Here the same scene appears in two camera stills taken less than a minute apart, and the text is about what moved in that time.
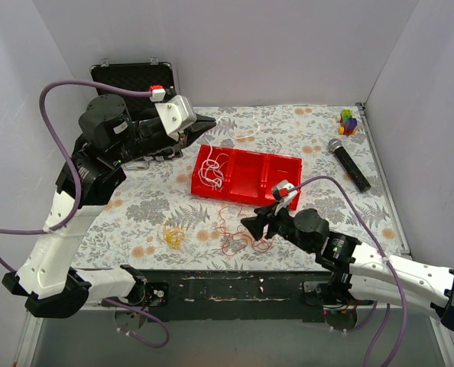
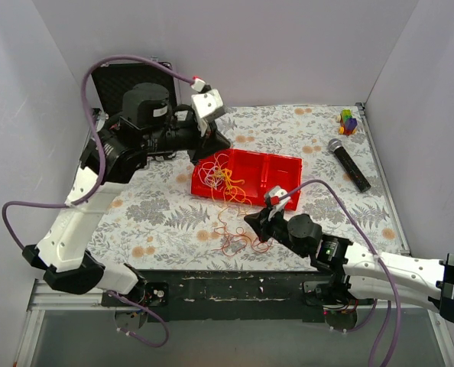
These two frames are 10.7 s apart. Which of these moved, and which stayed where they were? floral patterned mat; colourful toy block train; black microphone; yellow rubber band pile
Moved: yellow rubber band pile
Stayed: floral patterned mat; colourful toy block train; black microphone
